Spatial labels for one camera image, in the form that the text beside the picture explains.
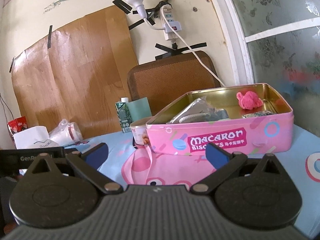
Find green drink carton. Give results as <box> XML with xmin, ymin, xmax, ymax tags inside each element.
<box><xmin>115</xmin><ymin>97</ymin><xmax>132</xmax><ymax>133</ymax></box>

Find white tissue pack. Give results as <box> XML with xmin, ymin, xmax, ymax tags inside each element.
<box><xmin>13</xmin><ymin>126</ymin><xmax>61</xmax><ymax>150</ymax></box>

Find floral patterned packet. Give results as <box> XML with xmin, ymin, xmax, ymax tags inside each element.
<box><xmin>242</xmin><ymin>110</ymin><xmax>273</xmax><ymax>119</ymax></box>

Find wood-grain board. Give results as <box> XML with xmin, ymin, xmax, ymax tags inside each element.
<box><xmin>11</xmin><ymin>5</ymin><xmax>139</xmax><ymax>141</ymax></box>

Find brown woven chair back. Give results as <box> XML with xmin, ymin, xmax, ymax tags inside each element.
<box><xmin>127</xmin><ymin>50</ymin><xmax>222</xmax><ymax>131</ymax></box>

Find cotton swab pack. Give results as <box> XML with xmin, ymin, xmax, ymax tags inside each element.
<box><xmin>166</xmin><ymin>97</ymin><xmax>213</xmax><ymax>124</ymax></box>

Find small yogurt cup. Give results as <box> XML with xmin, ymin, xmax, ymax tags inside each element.
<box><xmin>129</xmin><ymin>116</ymin><xmax>152</xmax><ymax>146</ymax></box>

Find pink knitted toy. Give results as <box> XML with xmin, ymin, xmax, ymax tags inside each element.
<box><xmin>236</xmin><ymin>91</ymin><xmax>264</xmax><ymax>111</ymax></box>

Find white power cable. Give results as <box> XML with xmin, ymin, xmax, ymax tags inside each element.
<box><xmin>172</xmin><ymin>29</ymin><xmax>226</xmax><ymax>88</ymax></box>

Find blue cartoon pig bedsheet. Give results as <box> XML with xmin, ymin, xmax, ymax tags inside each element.
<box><xmin>72</xmin><ymin>124</ymin><xmax>320</xmax><ymax>240</ymax></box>

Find grey knit cloth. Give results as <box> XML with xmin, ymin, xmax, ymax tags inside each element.
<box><xmin>207</xmin><ymin>109</ymin><xmax>231</xmax><ymax>121</ymax></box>

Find pink biscuit tin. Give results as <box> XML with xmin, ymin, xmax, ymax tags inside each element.
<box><xmin>146</xmin><ymin>82</ymin><xmax>294</xmax><ymax>157</ymax></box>

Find black tape cross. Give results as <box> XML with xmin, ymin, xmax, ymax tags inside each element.
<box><xmin>154</xmin><ymin>42</ymin><xmax>208</xmax><ymax>61</ymax></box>

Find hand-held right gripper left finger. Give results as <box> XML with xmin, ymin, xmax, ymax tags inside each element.
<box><xmin>25</xmin><ymin>142</ymin><xmax>123</xmax><ymax>195</ymax></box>

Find red box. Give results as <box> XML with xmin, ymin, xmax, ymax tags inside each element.
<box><xmin>7</xmin><ymin>116</ymin><xmax>28</xmax><ymax>137</ymax></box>

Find white window frame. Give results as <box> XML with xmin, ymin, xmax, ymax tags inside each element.
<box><xmin>202</xmin><ymin>0</ymin><xmax>320</xmax><ymax>140</ymax></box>

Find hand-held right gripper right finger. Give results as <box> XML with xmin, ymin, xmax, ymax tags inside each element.
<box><xmin>190</xmin><ymin>142</ymin><xmax>292</xmax><ymax>195</ymax></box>

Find black tape strip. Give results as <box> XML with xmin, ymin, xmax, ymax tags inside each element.
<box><xmin>112</xmin><ymin>0</ymin><xmax>132</xmax><ymax>14</ymax></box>

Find plastic-wrapped paper cups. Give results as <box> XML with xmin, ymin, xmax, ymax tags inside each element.
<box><xmin>49</xmin><ymin>119</ymin><xmax>83</xmax><ymax>147</ymax></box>

